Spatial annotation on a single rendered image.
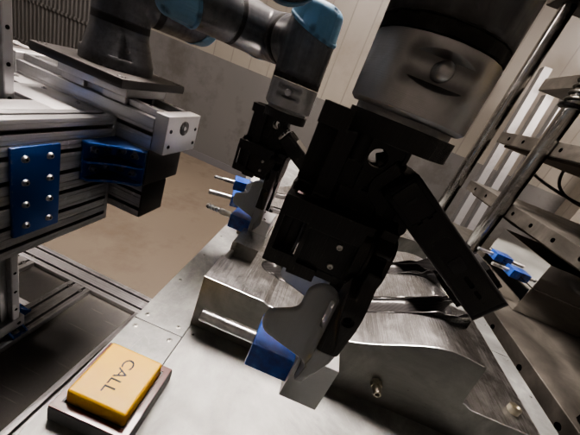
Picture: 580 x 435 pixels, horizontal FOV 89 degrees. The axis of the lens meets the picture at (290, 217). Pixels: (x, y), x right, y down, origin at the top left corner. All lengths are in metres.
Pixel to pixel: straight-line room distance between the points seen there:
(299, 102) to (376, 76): 0.30
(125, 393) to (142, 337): 0.10
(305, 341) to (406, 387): 0.27
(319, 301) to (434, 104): 0.15
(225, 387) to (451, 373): 0.29
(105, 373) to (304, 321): 0.22
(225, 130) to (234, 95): 0.38
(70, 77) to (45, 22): 3.89
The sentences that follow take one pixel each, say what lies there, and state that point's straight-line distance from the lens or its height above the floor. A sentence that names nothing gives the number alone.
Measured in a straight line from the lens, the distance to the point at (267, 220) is 0.54.
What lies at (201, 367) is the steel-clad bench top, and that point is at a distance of 0.44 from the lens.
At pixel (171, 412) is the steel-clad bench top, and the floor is 0.80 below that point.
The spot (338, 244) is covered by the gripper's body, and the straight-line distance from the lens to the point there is 0.20.
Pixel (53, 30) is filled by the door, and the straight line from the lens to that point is 4.69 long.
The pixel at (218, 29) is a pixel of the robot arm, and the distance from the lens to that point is 0.51.
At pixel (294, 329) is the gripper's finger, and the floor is 0.99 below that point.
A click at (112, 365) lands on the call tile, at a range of 0.39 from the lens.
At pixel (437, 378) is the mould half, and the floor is 0.89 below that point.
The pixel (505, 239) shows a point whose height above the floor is 0.93.
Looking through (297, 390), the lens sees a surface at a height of 0.92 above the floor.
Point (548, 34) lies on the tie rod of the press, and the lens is 1.81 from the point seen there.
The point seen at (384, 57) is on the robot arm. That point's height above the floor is 1.18.
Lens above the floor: 1.15
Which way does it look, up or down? 23 degrees down
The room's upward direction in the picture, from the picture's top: 22 degrees clockwise
